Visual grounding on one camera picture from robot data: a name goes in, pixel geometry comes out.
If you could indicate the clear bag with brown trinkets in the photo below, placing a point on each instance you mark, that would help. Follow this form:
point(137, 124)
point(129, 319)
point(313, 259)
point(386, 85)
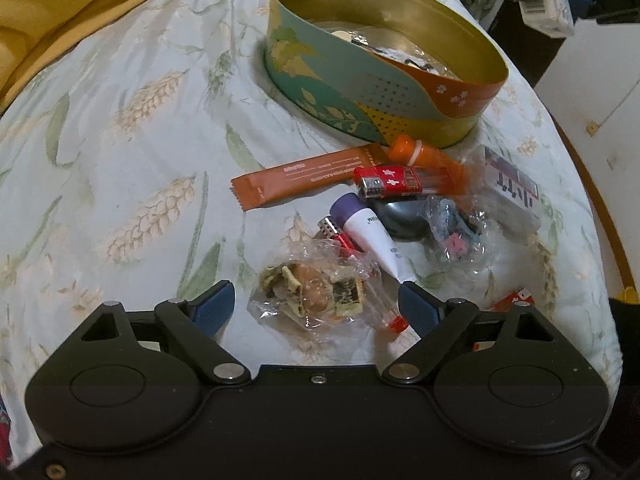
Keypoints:
point(309, 284)

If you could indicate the clear bag with blue accessories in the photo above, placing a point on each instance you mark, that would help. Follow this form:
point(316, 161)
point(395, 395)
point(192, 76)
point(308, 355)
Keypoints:
point(469, 233)

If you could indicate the round decorated metal tin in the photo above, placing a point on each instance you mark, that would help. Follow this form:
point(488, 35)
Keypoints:
point(373, 98)

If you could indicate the brown snack bar sachet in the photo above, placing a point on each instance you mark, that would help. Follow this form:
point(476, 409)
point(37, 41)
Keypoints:
point(276, 184)

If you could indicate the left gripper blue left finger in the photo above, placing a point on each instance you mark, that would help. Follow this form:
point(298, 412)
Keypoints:
point(213, 308)

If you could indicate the yellow object on floor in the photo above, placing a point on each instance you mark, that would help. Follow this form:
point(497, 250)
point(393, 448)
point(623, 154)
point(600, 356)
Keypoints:
point(629, 296)

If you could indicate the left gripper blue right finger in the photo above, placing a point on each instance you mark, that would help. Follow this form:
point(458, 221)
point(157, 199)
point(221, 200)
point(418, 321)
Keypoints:
point(423, 311)

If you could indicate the orange tube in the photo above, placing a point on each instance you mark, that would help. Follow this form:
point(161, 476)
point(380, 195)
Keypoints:
point(425, 159)

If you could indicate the floral bed quilt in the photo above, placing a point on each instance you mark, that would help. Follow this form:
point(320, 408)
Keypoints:
point(116, 164)

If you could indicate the clear plastic toothpick box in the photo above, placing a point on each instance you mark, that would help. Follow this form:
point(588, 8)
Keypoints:
point(553, 18)

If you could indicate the white purple cream tube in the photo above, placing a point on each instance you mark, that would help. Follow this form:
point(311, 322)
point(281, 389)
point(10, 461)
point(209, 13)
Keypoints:
point(365, 229)

